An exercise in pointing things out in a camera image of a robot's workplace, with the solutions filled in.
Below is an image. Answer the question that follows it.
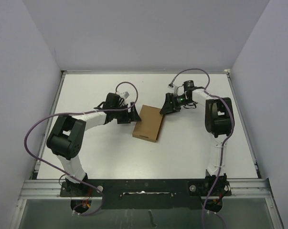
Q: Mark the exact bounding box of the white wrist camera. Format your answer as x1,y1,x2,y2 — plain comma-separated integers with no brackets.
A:
115,91,129,100
168,83,178,94

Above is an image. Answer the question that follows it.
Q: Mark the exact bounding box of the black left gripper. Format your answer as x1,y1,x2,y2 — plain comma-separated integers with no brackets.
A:
113,102,140,124

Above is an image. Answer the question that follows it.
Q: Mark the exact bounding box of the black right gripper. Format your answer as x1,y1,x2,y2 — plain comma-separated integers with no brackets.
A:
160,94,192,115

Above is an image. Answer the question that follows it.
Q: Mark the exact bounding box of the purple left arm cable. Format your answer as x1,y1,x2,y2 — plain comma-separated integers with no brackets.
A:
24,82,139,217

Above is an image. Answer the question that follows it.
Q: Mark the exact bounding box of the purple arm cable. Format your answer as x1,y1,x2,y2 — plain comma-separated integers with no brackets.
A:
172,68,235,229
24,82,139,217

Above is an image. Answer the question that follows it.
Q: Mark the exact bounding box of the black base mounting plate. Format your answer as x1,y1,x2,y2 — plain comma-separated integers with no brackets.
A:
60,176,232,213

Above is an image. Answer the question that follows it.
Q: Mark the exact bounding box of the brown cardboard box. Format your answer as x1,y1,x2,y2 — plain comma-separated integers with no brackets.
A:
132,105,164,143

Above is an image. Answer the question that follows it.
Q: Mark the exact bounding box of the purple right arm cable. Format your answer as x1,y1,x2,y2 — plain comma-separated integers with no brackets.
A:
172,68,235,229

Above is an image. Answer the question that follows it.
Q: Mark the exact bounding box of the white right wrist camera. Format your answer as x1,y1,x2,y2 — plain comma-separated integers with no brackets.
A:
168,83,178,94

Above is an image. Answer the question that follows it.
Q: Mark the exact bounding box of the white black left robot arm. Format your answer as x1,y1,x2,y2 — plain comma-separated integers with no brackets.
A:
46,92,141,196

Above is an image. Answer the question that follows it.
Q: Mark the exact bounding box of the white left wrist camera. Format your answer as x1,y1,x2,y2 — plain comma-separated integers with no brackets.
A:
115,91,129,100

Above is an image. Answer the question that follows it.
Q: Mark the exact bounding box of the aluminium frame rail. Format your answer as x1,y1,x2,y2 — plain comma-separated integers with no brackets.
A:
19,178,271,199

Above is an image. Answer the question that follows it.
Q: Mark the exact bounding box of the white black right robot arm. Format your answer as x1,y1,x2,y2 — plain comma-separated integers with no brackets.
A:
160,80,235,195

